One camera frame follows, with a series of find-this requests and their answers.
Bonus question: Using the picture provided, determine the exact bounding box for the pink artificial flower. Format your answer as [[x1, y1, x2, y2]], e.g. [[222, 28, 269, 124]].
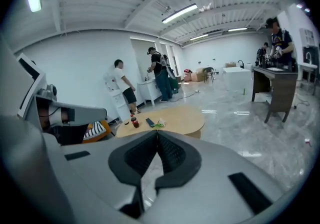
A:
[[152, 117, 166, 129]]

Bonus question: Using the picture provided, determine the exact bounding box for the wooden kidney-shaped table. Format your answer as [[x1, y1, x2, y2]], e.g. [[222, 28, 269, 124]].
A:
[[116, 104, 206, 140]]

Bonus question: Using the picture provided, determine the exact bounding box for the dark wicker chair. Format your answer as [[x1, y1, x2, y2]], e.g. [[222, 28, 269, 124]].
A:
[[202, 66, 215, 83]]

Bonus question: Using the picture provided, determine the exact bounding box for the white sink table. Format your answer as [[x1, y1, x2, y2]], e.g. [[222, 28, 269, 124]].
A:
[[297, 45, 320, 96]]

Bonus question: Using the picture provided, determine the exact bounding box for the cola bottle with red cap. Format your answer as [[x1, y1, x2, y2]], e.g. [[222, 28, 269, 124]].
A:
[[130, 114, 140, 129]]

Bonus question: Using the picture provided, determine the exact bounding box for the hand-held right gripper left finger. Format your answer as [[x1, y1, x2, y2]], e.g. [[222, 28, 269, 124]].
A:
[[61, 129, 160, 224]]

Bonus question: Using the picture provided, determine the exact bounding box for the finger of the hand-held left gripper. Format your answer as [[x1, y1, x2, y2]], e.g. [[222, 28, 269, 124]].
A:
[[74, 107, 108, 126]]

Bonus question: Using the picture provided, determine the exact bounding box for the white low cabinet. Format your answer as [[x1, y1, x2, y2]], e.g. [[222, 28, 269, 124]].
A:
[[136, 77, 163, 106]]

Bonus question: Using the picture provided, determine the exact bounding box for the white wall cabinet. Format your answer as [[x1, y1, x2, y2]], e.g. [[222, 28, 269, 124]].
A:
[[298, 27, 316, 48]]

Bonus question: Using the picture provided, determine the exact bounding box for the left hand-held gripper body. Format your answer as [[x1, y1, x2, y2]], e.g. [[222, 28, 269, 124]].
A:
[[16, 52, 76, 131]]

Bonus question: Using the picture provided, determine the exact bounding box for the white water dispenser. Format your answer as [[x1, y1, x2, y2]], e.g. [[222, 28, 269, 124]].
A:
[[103, 66, 131, 122]]

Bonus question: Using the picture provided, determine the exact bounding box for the dark wooden desk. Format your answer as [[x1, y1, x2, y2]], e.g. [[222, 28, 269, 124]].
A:
[[251, 65, 299, 124]]

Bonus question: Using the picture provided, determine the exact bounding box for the orange armchair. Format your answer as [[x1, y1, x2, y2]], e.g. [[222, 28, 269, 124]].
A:
[[82, 119, 113, 144]]

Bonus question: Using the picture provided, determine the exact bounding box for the white island counter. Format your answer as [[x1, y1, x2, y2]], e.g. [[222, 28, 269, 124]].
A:
[[222, 66, 252, 91]]

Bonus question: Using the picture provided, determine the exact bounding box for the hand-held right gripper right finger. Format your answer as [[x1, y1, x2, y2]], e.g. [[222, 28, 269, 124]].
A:
[[139, 129, 285, 224]]

